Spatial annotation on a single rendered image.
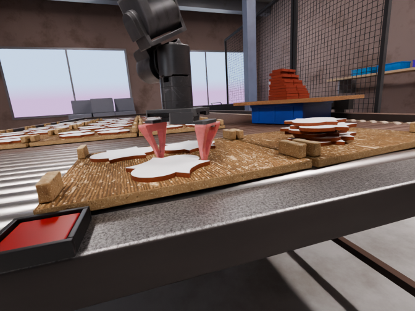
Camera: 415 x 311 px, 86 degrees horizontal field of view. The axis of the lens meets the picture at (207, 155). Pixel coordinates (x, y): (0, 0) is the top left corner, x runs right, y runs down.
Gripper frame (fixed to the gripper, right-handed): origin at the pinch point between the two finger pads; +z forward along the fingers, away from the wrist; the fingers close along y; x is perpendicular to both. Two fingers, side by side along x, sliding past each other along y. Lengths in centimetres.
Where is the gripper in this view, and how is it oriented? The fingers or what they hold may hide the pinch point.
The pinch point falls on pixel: (181, 157)
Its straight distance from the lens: 43.6
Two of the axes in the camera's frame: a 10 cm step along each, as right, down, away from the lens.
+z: 0.5, 9.7, 2.3
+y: -9.1, -0.5, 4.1
